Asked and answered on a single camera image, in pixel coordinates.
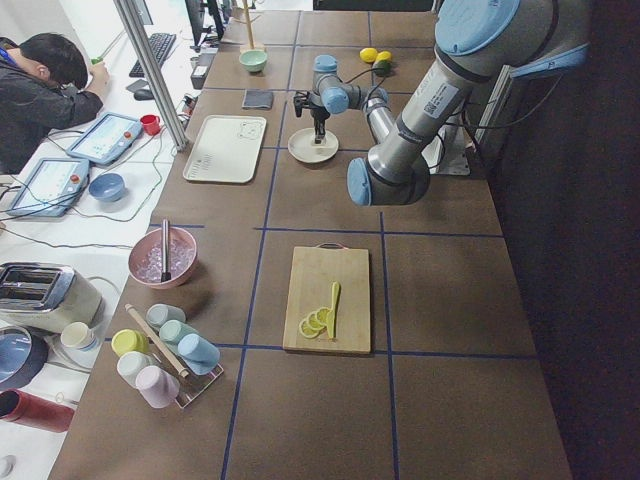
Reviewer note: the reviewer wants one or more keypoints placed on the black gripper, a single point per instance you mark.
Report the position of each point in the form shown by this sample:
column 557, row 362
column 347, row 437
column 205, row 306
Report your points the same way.
column 318, row 118

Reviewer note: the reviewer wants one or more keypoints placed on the cream round plate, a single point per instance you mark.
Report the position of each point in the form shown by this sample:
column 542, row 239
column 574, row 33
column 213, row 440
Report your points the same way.
column 301, row 146

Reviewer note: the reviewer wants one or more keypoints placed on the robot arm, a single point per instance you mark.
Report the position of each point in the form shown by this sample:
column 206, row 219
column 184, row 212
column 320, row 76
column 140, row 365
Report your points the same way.
column 473, row 41

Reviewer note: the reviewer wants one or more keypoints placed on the white bear tray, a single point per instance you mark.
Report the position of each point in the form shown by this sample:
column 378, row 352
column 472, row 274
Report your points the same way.
column 226, row 149

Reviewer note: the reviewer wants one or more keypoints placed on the folded grey cloth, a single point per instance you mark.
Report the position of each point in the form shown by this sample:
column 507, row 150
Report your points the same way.
column 257, row 100

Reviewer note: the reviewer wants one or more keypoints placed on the yellow lemon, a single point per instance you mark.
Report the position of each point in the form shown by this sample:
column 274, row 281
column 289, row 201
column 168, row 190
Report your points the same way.
column 383, row 56
column 368, row 55

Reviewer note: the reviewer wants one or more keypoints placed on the mint green bowl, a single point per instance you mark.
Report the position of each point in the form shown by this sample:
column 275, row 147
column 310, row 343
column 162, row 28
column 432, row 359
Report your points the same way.
column 253, row 61

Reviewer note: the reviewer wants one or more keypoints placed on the wooden mug tree stand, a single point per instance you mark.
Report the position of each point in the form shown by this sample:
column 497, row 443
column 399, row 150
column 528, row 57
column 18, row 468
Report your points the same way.
column 251, row 44

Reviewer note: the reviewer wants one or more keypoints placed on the wooden cutting board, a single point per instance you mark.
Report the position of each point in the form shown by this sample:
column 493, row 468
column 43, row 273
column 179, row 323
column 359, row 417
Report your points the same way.
column 313, row 271

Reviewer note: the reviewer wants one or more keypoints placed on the red mug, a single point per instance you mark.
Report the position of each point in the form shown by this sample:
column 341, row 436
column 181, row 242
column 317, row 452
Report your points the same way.
column 150, row 124

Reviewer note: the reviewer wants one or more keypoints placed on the black keyboard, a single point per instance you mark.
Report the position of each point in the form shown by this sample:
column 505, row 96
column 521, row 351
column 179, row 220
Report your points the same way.
column 161, row 45

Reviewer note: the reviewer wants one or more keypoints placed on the black computer mouse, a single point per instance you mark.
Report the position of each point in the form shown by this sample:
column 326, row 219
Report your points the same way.
column 143, row 94

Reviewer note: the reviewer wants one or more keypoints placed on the lemon slice far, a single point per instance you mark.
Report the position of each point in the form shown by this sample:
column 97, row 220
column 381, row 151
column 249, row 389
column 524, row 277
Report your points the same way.
column 322, row 316

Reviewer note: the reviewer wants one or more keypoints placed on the lemon slice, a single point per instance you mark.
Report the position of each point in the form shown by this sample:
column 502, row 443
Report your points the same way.
column 315, row 323
column 306, row 330
column 322, row 316

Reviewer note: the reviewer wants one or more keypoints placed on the yellow-green plastic knife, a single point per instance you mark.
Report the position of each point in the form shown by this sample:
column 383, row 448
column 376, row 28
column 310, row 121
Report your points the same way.
column 331, row 315

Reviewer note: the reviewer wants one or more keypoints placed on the lemon slice middle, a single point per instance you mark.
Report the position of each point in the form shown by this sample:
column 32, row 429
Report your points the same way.
column 315, row 323

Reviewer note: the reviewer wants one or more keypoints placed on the lemon slice near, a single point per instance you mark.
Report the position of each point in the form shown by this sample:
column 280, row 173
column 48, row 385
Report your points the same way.
column 306, row 330

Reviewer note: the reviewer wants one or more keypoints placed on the steel black-tipped tongs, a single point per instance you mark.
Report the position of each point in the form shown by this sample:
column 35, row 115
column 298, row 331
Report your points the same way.
column 165, row 251

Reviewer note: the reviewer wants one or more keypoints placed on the teach pendant far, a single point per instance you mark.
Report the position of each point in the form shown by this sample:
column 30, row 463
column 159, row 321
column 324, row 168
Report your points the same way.
column 106, row 139

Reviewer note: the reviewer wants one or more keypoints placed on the teach pendant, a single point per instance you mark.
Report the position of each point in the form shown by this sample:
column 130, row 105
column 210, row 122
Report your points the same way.
column 51, row 188
column 106, row 139

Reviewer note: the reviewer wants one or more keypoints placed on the blue bowl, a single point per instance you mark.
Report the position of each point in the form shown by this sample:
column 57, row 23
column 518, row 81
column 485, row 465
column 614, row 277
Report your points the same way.
column 109, row 187

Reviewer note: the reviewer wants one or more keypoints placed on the pink bowl with ice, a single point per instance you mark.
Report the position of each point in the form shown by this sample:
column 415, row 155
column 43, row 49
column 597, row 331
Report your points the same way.
column 144, row 261

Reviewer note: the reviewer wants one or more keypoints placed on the grey cup in rack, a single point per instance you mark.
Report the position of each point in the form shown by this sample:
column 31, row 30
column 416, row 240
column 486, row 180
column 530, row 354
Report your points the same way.
column 158, row 314

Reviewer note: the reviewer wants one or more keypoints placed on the mint green cup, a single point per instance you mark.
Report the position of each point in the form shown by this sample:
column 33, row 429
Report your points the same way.
column 172, row 331

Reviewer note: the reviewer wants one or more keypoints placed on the light blue cup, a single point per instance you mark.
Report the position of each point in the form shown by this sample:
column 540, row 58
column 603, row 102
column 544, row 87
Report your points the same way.
column 200, row 355

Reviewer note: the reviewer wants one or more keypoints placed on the seated person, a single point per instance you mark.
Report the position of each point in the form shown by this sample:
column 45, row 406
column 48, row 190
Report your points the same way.
column 45, row 85

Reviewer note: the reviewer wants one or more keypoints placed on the teach pendant near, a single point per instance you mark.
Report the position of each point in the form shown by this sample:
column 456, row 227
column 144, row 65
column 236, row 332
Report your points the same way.
column 51, row 188

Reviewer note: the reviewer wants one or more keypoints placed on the yellow cup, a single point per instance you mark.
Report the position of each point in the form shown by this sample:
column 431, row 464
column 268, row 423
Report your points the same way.
column 128, row 340

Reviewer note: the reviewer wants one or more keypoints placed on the white cup in rack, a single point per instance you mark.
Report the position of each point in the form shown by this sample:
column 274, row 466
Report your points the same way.
column 131, row 363

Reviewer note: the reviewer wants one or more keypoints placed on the pink cup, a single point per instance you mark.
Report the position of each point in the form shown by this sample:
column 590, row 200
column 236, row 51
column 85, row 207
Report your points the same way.
column 156, row 386

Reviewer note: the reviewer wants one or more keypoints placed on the cream blue-striped cup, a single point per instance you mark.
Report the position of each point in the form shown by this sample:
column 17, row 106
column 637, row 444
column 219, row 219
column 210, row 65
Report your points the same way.
column 78, row 336

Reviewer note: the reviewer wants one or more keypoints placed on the cream steel toaster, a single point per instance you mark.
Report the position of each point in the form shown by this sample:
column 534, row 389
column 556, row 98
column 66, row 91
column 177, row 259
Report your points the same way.
column 46, row 296

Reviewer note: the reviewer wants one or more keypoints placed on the red thermos bottle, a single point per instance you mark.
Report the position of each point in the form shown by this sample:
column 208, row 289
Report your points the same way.
column 29, row 410

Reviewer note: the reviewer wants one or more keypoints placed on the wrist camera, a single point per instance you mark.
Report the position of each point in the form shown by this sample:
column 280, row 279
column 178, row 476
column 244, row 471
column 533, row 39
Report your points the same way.
column 302, row 101

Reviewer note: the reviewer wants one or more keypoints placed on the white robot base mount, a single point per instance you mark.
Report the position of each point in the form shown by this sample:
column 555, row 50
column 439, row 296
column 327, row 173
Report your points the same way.
column 445, row 155

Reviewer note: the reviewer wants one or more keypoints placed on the aluminium frame post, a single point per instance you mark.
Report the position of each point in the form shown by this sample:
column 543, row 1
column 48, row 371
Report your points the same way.
column 134, row 28

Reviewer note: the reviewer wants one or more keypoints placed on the white wire cup rack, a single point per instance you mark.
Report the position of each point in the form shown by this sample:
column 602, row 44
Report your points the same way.
column 190, row 387

